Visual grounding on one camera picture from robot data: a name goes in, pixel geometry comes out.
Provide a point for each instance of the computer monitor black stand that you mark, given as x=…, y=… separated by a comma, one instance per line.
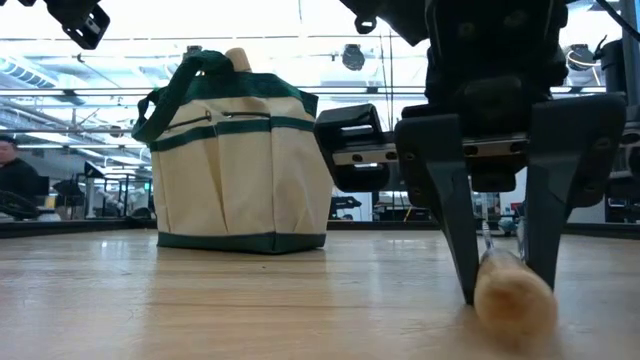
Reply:
x=620, y=70

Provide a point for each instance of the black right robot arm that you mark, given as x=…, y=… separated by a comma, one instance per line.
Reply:
x=395, y=20

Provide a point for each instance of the cream green gardening bag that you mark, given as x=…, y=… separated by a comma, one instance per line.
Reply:
x=240, y=190

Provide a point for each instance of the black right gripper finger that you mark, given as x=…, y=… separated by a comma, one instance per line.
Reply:
x=565, y=175
x=440, y=200

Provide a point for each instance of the small teal object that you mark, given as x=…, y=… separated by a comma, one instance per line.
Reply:
x=507, y=226

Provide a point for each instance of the person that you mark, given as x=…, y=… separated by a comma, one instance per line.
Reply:
x=15, y=172

